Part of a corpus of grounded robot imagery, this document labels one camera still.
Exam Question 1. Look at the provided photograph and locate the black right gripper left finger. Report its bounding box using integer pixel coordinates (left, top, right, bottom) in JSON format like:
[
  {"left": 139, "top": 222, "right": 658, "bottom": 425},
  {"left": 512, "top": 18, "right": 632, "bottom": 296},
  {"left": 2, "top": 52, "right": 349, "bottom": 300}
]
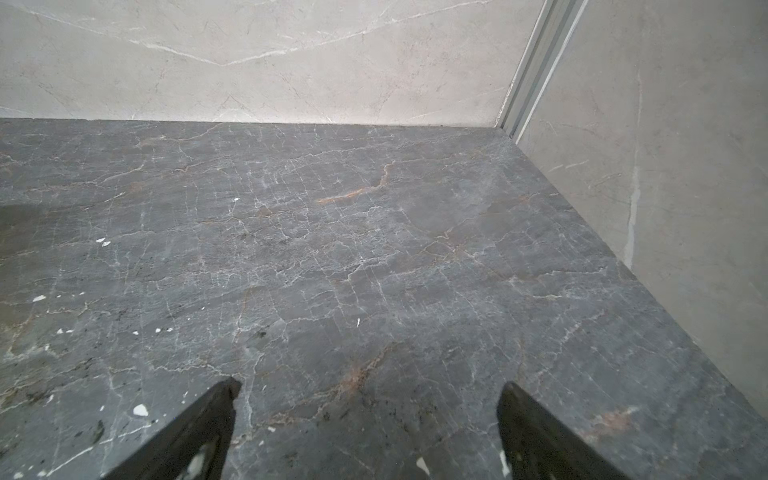
[{"left": 106, "top": 377, "right": 242, "bottom": 480}]

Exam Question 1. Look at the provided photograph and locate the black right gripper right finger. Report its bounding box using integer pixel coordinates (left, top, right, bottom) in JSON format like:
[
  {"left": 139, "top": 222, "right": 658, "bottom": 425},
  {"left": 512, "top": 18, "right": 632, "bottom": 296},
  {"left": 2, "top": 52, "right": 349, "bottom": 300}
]
[{"left": 496, "top": 381, "right": 627, "bottom": 479}]

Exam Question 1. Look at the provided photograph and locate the aluminium corner frame post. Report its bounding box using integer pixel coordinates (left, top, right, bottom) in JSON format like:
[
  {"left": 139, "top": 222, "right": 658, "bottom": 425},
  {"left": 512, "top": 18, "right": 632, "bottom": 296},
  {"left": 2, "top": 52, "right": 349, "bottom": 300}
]
[{"left": 496, "top": 0, "right": 589, "bottom": 143}]

